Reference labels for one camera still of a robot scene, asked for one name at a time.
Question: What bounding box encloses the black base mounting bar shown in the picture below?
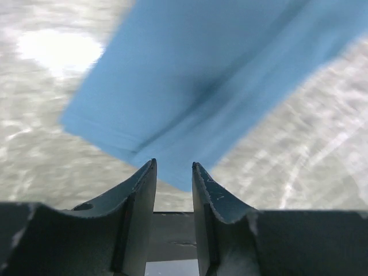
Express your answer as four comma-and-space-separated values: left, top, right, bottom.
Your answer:
147, 212, 197, 262

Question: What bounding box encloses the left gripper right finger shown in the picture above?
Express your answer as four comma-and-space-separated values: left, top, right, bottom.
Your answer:
192, 163, 367, 276

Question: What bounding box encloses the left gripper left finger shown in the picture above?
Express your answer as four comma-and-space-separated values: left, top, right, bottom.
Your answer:
1, 160, 157, 275

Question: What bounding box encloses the light blue tank top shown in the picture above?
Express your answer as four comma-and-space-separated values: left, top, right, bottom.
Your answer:
61, 1, 367, 191

